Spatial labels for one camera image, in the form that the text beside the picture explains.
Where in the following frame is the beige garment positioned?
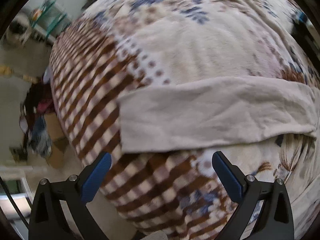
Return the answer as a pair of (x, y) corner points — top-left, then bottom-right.
(118, 76), (319, 153)

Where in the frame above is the floral plush bed blanket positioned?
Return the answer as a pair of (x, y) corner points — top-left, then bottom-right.
(49, 0), (319, 239)

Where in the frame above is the green metal shelf rack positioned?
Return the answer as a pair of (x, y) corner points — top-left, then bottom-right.
(30, 0), (72, 43)

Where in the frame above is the cardboard box on floor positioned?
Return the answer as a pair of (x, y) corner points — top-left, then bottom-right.
(44, 113), (69, 169)

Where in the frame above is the dark clothes pile on floor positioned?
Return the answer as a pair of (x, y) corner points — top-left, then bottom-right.
(19, 82), (55, 159)

